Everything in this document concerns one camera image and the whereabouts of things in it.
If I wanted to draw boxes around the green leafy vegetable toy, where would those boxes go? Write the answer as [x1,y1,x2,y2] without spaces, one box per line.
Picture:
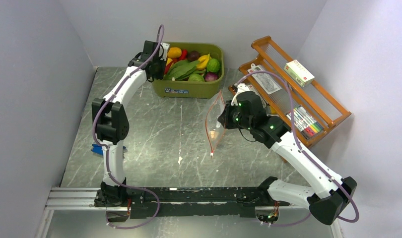
[163,60,200,81]

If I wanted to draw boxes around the green round cabbage toy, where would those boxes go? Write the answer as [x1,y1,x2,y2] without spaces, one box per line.
[188,74,205,82]

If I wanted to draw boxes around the red chili pepper toy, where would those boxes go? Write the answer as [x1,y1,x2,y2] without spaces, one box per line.
[164,59,178,75]

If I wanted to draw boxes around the white green box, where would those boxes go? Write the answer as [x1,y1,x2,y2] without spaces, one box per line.
[283,59,315,87]

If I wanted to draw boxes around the orange wooden rack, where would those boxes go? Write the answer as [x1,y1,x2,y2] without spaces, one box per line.
[239,36,351,147]

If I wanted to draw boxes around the purple onion toy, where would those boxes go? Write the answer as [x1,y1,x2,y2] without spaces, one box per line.
[204,72,218,82]

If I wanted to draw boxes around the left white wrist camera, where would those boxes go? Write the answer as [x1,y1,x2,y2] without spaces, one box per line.
[159,42,170,61]

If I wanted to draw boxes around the small red chili toy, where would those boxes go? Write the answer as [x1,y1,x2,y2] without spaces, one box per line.
[178,49,188,61]

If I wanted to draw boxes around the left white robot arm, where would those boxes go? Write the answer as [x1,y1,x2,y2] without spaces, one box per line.
[91,41,170,207]

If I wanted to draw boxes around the colour marker pen set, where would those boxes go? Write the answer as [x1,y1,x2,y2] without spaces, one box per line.
[293,105,324,139]

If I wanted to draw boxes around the white packaged card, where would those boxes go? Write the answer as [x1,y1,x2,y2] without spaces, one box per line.
[248,63,282,95]

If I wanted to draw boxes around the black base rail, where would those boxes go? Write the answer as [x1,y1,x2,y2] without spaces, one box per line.
[93,178,289,219]

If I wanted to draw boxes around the yellow banana toy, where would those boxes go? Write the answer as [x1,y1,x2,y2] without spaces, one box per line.
[196,54,211,71]

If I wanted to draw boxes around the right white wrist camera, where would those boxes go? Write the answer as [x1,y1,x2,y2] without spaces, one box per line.
[231,83,251,106]

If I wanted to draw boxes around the blue black pliers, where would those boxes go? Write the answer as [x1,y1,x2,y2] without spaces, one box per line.
[90,143,127,156]

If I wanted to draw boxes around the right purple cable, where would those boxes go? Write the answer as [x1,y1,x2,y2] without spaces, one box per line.
[235,69,360,228]

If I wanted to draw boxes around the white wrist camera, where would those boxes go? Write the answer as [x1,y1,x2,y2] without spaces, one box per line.
[159,42,170,61]
[231,83,251,106]

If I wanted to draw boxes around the dark purple fruit toy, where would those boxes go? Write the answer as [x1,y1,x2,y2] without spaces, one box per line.
[187,51,200,62]

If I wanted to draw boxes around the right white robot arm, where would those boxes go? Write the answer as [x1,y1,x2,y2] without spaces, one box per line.
[217,91,357,225]

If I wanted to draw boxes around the green custard apple toy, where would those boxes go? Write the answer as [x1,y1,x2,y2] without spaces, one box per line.
[206,58,221,73]

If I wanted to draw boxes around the clear zip top bag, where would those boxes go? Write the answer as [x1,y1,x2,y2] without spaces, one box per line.
[203,91,225,157]

